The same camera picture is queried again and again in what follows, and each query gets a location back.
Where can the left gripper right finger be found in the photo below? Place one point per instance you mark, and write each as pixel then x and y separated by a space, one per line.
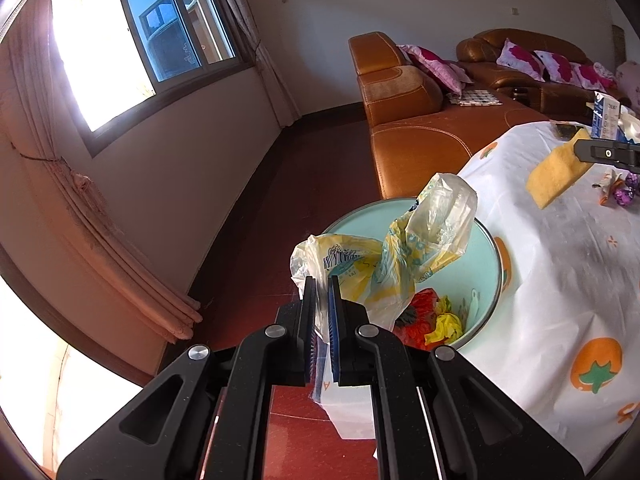
pixel 435 415

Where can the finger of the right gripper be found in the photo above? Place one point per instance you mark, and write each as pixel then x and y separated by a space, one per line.
pixel 606 152

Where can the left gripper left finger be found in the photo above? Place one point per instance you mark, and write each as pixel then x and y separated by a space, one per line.
pixel 205 416

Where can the beige orange paper wrapper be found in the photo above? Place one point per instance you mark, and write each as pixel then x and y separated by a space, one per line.
pixel 607 184

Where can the purple foil wrapper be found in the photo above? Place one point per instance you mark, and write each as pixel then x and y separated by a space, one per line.
pixel 626 189

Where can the yellow sponge cloth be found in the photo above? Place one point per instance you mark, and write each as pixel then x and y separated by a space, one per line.
pixel 560 170

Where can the red plastic bag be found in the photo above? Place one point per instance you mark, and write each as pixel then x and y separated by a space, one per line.
pixel 418 320

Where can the white yellow plastic bag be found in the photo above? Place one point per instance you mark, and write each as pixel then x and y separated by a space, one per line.
pixel 382 274

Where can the teal cartoon trash bin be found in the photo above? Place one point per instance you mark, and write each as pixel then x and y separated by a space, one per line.
pixel 473 283

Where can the tall white milk carton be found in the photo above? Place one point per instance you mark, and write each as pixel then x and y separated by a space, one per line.
pixel 605 116

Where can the seaweed snack packet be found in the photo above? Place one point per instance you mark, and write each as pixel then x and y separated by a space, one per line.
pixel 565 131

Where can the pink garment on chair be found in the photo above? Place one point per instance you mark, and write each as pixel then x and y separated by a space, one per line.
pixel 628 81

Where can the pink white pillow right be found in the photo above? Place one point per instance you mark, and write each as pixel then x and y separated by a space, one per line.
pixel 594 76

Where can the pink white pillow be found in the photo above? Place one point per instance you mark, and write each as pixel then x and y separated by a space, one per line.
pixel 594 76
pixel 559 68
pixel 517 58

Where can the pink white pillow middle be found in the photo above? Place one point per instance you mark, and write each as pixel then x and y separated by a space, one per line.
pixel 559 68

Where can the pink white pillow left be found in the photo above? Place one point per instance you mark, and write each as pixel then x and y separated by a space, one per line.
pixel 517 58

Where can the white orange-print tablecloth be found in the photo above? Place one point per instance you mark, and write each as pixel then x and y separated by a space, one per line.
pixel 563 342

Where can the checkered cloth on sofa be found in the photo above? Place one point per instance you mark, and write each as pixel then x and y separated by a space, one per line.
pixel 474 98

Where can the brown leather back sofa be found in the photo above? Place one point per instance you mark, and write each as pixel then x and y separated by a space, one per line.
pixel 548 74

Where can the pink pillow on chaise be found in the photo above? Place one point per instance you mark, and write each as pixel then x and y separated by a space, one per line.
pixel 447 73

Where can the brown leather chaise sofa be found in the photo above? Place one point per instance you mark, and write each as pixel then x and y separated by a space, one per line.
pixel 414 130

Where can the pink right curtain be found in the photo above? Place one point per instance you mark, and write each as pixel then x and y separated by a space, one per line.
pixel 280 98

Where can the pink curtain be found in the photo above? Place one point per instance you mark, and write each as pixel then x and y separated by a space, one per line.
pixel 280 98
pixel 70 201

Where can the pink left curtain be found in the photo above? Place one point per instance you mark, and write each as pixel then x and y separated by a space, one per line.
pixel 70 201

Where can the window with dark frame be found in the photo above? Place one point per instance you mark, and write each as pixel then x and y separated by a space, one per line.
pixel 125 60

